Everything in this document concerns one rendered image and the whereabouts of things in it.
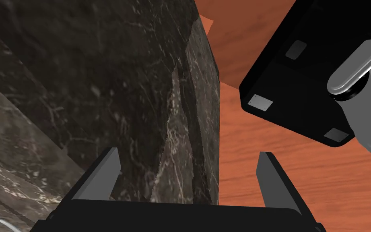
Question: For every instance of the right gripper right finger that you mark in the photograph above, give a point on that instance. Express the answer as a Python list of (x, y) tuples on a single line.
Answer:
[(274, 185)]

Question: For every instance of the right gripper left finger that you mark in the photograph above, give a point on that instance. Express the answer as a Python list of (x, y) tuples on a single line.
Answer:
[(99, 182)]

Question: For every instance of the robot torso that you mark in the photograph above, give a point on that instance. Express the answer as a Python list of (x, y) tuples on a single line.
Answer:
[(301, 80)]

